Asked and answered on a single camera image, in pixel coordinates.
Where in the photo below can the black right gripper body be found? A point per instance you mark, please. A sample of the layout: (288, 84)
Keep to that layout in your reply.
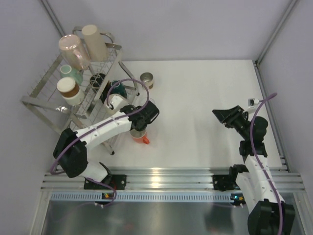
(239, 122)

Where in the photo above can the orange mug white inside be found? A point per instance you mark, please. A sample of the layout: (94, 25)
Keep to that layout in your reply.
(139, 136)

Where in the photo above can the dark teal cup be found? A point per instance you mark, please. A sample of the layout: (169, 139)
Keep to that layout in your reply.
(118, 88)

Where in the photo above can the dark brown mug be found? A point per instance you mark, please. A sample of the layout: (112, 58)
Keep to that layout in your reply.
(96, 81)

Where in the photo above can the tall beige cup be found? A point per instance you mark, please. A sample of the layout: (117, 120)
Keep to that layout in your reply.
(95, 43)

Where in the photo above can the steel cup with cork base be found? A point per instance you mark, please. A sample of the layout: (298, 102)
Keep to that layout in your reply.
(70, 91)

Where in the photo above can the iridescent pink mug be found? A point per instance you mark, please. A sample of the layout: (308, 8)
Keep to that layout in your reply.
(73, 50)

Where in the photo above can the teal green mug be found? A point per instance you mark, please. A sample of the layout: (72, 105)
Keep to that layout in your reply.
(69, 71)

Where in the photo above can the floral mug green inside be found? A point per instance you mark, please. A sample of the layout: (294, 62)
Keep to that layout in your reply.
(109, 106)

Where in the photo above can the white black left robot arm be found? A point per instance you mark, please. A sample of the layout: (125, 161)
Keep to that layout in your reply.
(72, 148)

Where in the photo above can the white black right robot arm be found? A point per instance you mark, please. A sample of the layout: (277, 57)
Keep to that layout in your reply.
(269, 214)

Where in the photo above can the stainless steel dish rack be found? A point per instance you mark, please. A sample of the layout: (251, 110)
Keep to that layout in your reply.
(45, 95)

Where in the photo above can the steel cup with brown band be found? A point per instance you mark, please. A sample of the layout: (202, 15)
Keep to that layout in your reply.
(148, 79)

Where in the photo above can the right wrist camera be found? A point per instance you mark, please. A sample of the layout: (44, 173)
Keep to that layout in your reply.
(253, 104)

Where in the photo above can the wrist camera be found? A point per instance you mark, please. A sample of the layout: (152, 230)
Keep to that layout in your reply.
(119, 102)
(253, 104)

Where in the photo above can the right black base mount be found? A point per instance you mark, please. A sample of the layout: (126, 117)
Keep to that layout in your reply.
(224, 182)

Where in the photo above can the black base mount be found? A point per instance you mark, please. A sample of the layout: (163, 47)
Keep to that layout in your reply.
(115, 181)
(224, 182)

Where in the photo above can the aluminium mounting rail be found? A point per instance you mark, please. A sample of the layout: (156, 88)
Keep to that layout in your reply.
(156, 178)

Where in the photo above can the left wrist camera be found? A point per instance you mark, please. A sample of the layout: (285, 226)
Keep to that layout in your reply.
(119, 102)

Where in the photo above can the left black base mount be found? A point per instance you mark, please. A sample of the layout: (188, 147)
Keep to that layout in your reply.
(115, 181)

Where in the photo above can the perforated cable duct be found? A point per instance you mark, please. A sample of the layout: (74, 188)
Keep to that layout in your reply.
(145, 197)

